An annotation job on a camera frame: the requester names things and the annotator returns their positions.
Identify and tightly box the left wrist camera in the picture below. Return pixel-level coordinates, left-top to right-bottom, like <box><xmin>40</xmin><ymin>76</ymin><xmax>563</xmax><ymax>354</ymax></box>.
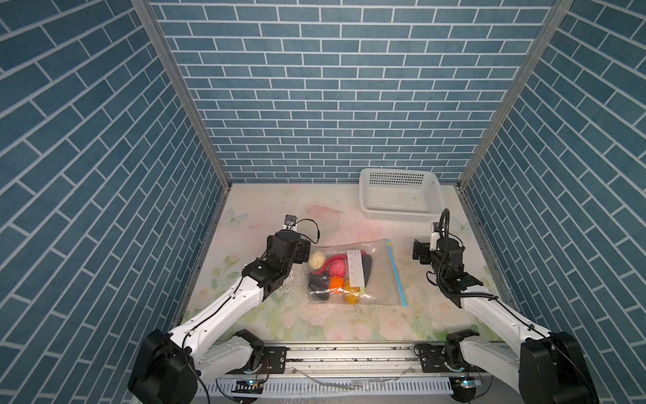
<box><xmin>283</xmin><ymin>215</ymin><xmax>298</xmax><ymax>231</ymax></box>

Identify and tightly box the white plastic mesh basket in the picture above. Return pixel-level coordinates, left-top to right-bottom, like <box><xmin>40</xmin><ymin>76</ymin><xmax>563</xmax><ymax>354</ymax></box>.
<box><xmin>359</xmin><ymin>168</ymin><xmax>445</xmax><ymax>222</ymax></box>

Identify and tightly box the black avocado toy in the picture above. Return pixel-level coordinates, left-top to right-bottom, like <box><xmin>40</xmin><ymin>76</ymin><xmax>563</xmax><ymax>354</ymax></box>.
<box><xmin>307</xmin><ymin>274</ymin><xmax>330</xmax><ymax>302</ymax></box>

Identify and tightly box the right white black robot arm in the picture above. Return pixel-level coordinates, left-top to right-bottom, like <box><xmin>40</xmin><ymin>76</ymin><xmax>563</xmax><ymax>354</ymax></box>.
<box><xmin>412</xmin><ymin>237</ymin><xmax>600</xmax><ymax>403</ymax></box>

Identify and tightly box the dark purple eggplant toy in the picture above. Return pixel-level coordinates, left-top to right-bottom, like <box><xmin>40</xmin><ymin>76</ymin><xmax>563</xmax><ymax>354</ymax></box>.
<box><xmin>362</xmin><ymin>254</ymin><xmax>373</xmax><ymax>286</ymax></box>

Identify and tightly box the clear zip top bag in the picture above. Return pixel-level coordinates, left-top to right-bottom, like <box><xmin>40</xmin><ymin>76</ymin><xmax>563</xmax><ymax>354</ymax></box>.
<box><xmin>304</xmin><ymin>239</ymin><xmax>407</xmax><ymax>307</ymax></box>

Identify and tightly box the orange crinkled food toy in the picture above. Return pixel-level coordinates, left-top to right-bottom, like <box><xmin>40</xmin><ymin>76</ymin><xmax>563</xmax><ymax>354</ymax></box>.
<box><xmin>328</xmin><ymin>275</ymin><xmax>345</xmax><ymax>295</ymax></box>

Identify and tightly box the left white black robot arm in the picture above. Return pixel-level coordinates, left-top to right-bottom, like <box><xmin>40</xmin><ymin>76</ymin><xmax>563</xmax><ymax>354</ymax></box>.
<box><xmin>128</xmin><ymin>229</ymin><xmax>312</xmax><ymax>403</ymax></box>

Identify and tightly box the cream white bun toy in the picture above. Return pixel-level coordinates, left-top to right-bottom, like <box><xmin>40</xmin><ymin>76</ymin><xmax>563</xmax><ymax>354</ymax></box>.
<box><xmin>308</xmin><ymin>251</ymin><xmax>326</xmax><ymax>270</ymax></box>

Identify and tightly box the red chili pepper toy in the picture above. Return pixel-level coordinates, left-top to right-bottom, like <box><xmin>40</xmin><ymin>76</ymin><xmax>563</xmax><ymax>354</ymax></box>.
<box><xmin>313</xmin><ymin>250</ymin><xmax>372</xmax><ymax>283</ymax></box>

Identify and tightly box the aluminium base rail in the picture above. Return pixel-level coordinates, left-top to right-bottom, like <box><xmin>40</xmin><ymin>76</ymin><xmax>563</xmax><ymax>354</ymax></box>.
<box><xmin>140</xmin><ymin>340</ymin><xmax>561</xmax><ymax>404</ymax></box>

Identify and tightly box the yellow potato toy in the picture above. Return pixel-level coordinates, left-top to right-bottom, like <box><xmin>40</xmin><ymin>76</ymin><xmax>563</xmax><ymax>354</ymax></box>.
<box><xmin>343</xmin><ymin>281</ymin><xmax>362</xmax><ymax>305</ymax></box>

